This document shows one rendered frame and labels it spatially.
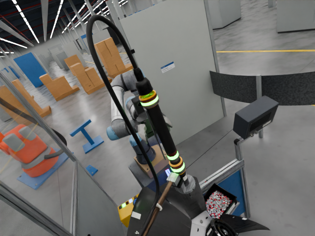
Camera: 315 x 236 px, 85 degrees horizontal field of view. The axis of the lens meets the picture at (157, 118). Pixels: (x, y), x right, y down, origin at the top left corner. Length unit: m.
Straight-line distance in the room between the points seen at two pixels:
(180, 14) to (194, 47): 0.45
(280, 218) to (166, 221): 1.62
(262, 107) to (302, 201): 1.28
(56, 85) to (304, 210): 9.28
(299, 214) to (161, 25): 2.43
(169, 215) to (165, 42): 2.03
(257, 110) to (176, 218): 0.84
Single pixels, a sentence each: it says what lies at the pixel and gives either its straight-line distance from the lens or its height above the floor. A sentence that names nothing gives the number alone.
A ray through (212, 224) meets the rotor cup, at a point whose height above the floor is 1.26.
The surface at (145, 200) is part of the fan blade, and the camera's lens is 0.72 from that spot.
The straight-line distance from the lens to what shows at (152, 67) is 2.34.
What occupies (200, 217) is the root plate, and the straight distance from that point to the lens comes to 0.89.
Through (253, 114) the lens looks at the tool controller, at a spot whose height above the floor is 1.23.
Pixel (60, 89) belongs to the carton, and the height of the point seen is 0.39.
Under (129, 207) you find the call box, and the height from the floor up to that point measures 1.07.
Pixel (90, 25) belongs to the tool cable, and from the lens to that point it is 0.34.
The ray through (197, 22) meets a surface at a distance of 2.61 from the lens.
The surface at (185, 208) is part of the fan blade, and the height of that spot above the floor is 1.19.
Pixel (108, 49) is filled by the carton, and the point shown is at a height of 1.18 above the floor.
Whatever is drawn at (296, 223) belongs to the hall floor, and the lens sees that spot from 2.22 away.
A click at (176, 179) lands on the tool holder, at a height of 1.55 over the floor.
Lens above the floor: 1.98
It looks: 31 degrees down
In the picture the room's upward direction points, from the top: 23 degrees counter-clockwise
